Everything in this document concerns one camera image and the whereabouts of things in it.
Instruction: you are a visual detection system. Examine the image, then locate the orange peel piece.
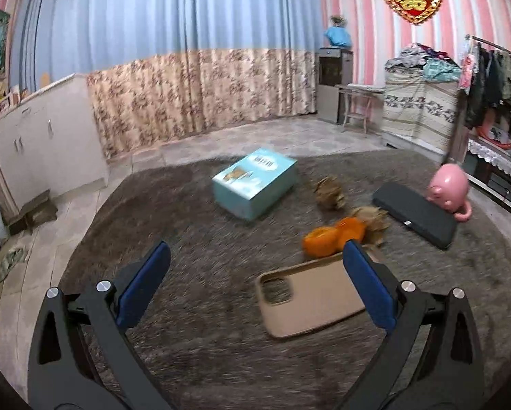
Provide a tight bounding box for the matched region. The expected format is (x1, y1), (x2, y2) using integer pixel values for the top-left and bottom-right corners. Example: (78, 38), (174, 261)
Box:
(334, 217), (366, 249)
(302, 227), (340, 258)

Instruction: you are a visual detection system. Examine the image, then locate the brown crumpled husk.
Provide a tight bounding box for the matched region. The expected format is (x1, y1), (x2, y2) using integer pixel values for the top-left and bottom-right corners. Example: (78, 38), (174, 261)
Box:
(315, 176), (346, 211)
(351, 205), (390, 246)

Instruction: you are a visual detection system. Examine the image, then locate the cardboard scrap on floor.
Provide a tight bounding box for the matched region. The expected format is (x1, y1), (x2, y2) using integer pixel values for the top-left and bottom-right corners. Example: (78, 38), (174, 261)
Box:
(8, 190), (58, 236)

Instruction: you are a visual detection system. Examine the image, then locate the black rectangular case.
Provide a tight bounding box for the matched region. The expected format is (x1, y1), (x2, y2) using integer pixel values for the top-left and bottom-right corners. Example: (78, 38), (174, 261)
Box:
(372, 182), (456, 250)

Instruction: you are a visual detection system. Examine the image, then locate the pink pig mug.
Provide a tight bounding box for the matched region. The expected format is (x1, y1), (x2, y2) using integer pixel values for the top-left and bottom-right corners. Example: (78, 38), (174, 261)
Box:
(426, 163), (472, 222)

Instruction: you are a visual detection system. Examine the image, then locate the low lace covered bench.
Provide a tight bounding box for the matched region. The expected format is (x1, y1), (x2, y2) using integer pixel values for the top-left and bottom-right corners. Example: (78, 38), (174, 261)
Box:
(462, 138), (511, 213)

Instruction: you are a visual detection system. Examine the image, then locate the white cabinet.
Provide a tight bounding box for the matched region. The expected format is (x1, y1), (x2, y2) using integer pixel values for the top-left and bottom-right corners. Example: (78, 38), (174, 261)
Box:
(0, 73), (109, 213)

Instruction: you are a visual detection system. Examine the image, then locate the light blue carton box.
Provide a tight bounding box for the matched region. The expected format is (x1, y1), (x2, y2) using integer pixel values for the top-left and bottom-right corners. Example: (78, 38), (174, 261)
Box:
(212, 148), (297, 221)

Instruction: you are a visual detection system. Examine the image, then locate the patterned cloth covered cabinet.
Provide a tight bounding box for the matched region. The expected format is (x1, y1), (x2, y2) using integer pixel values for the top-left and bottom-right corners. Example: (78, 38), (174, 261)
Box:
(381, 69), (457, 154)

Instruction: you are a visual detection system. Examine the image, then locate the small metal stool table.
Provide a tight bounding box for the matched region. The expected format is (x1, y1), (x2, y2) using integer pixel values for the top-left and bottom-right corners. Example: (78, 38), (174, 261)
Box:
(335, 83), (385, 135)

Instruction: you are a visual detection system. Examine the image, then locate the clothes rack with garments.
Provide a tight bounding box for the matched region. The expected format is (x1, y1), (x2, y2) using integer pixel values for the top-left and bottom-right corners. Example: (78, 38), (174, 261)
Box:
(449, 33), (511, 163)

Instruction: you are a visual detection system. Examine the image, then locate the pile of folded clothes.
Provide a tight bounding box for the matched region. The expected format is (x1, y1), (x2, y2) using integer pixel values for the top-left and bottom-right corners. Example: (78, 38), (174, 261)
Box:
(384, 43), (461, 82)

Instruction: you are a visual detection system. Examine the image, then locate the grey water dispenser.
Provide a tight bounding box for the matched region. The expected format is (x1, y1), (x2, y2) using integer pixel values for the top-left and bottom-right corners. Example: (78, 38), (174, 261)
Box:
(317, 47), (353, 124)

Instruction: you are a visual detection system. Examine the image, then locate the blue floral curtain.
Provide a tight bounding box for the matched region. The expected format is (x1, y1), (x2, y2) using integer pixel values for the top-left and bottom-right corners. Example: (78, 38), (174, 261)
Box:
(10, 0), (323, 158)

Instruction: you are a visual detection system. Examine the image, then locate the blue covered water bottle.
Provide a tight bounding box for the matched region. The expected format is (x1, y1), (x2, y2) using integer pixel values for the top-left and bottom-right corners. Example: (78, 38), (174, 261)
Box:
(324, 26), (353, 49)

